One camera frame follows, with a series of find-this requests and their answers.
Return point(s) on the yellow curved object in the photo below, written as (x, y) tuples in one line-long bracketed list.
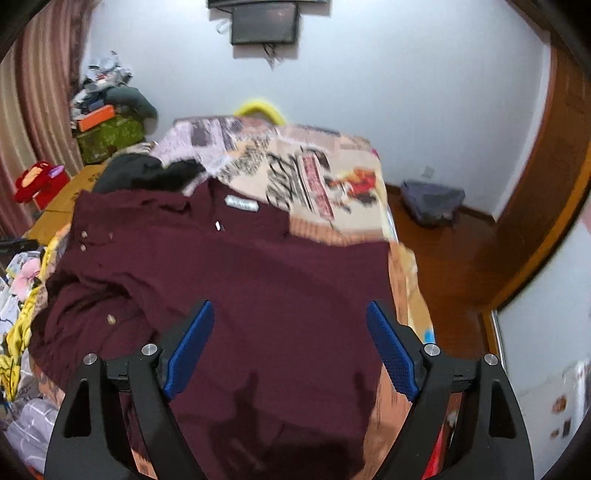
[(258, 105)]

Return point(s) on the maroon button shirt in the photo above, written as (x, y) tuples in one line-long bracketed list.
[(277, 300)]

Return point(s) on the red plush flower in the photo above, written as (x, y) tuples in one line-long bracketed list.
[(34, 180)]

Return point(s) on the pile of clutter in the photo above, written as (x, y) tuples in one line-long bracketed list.
[(99, 78)]

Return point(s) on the grey printed pillow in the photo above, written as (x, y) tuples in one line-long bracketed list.
[(207, 143)]

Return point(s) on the orange box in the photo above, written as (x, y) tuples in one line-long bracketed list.
[(94, 117)]

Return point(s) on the small black monitor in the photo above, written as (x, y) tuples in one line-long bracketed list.
[(265, 23)]

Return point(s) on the green patterned box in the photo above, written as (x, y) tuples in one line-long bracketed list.
[(111, 138)]

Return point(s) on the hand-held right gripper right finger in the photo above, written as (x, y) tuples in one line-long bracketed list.
[(392, 350)]

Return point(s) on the white wardrobe sliding door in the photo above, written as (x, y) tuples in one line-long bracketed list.
[(545, 360)]

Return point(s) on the striped curtain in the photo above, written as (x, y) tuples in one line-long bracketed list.
[(41, 92)]

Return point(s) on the black garment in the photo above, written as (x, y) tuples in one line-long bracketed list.
[(138, 175)]

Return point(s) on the pink cloth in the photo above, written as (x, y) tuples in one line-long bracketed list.
[(25, 277)]

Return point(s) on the wooden door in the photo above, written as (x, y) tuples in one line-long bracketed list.
[(554, 175)]

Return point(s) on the yellow printed cloth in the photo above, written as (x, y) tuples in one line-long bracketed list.
[(18, 341)]

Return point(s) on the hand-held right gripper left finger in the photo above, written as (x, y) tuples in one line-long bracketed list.
[(189, 350)]

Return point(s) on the wooden lap desk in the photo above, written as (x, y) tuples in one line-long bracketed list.
[(69, 203)]

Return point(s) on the wall socket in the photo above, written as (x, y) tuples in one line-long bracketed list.
[(428, 171)]

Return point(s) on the pile of colourful clothes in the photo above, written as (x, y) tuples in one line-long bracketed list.
[(11, 300)]

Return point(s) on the grey bag on floor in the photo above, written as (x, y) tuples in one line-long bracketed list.
[(431, 203)]

